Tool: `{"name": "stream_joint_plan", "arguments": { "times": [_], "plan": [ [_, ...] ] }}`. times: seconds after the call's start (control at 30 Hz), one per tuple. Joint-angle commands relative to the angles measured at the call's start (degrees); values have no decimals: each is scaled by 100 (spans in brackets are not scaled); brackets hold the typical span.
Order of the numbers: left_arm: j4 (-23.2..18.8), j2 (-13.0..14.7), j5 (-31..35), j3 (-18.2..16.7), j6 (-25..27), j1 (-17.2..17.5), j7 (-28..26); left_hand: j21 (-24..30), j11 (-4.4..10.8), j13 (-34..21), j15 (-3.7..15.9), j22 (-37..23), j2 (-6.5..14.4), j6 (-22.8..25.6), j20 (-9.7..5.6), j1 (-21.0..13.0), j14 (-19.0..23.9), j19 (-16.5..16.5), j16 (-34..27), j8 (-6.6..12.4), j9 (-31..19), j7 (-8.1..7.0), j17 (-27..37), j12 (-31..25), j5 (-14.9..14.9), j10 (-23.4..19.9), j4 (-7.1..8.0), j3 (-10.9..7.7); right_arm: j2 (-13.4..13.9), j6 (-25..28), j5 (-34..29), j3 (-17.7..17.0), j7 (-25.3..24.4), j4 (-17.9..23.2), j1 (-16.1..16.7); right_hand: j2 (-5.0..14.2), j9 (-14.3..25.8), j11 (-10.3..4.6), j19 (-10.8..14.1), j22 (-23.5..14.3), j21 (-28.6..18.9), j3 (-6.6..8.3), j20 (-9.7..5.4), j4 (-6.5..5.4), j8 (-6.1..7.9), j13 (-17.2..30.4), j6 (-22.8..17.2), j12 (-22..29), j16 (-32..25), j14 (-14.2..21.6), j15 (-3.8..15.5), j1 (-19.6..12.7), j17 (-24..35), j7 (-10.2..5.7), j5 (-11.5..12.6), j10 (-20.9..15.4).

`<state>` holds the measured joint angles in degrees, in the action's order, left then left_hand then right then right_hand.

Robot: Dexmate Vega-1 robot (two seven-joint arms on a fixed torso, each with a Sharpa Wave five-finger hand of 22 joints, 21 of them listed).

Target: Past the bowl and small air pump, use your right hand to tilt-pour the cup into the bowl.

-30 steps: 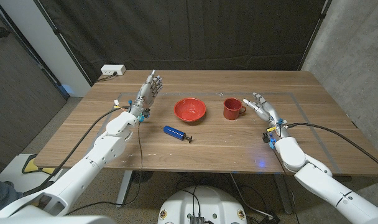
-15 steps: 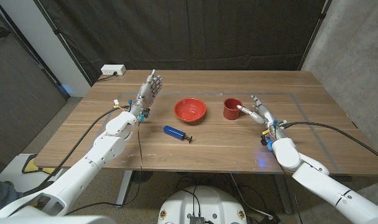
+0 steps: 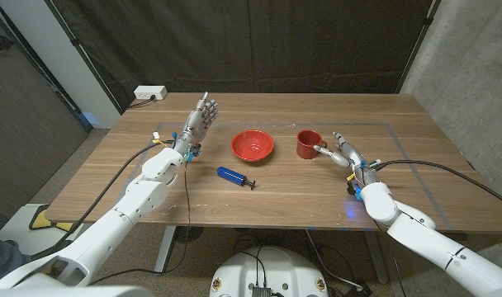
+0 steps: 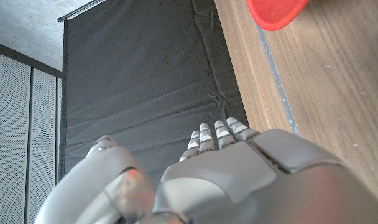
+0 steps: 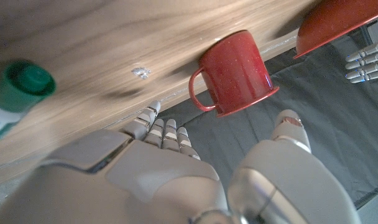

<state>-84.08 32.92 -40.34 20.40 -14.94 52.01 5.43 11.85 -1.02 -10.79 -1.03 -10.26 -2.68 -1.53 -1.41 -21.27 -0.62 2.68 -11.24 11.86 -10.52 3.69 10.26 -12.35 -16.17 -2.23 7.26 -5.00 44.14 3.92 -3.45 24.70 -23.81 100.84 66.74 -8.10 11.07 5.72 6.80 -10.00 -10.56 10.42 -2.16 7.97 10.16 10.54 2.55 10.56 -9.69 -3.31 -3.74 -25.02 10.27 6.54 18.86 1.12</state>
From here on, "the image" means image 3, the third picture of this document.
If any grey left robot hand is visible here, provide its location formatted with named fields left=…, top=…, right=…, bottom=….
left=172, top=91, right=220, bottom=163

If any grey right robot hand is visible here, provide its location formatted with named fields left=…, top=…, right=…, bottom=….
left=312, top=131, right=379, bottom=187

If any red speckled enamel cup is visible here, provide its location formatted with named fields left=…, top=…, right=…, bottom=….
left=296, top=129, right=329, bottom=160

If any red speckled enamel bowl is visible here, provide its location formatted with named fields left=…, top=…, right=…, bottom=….
left=230, top=129, right=275, bottom=163

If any small blue air pump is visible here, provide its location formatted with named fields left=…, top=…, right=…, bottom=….
left=216, top=166, right=257, bottom=191

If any white power strip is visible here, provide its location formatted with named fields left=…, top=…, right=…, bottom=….
left=133, top=85, right=168, bottom=101

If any black backdrop curtain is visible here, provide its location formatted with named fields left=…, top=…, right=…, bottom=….
left=44, top=0, right=442, bottom=113

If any grey table leg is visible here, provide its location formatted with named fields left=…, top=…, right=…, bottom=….
left=363, top=231, right=391, bottom=285

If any black round floor object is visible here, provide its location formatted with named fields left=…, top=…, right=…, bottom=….
left=173, top=225, right=205, bottom=245

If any white table leg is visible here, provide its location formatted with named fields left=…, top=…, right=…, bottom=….
left=153, top=225, right=178, bottom=276

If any black backdrop stand pole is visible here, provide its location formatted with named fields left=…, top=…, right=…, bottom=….
left=394, top=0, right=442, bottom=95
left=43, top=0, right=125, bottom=115

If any black power adapter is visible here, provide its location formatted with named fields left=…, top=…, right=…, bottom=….
left=347, top=281, right=374, bottom=297

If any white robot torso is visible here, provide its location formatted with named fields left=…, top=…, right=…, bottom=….
left=209, top=246, right=329, bottom=297

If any person in blue jeans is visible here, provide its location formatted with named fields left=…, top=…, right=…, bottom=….
left=0, top=229, right=32, bottom=285

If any black power strip cord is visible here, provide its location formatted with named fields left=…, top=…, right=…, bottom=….
left=128, top=95, right=158, bottom=110

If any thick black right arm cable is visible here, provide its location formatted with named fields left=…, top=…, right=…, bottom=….
left=374, top=158, right=502, bottom=210

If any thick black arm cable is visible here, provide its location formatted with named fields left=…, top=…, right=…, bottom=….
left=31, top=140, right=176, bottom=261
left=374, top=158, right=502, bottom=210

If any thin black left wrist cable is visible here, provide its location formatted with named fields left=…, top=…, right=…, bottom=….
left=88, top=160, right=193, bottom=286

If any white floor cable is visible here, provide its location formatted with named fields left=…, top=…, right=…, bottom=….
left=304, top=229, right=364, bottom=290

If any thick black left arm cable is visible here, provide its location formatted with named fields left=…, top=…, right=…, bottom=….
left=31, top=140, right=176, bottom=261

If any black torso cable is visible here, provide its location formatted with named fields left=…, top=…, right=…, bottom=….
left=238, top=249, right=269, bottom=288

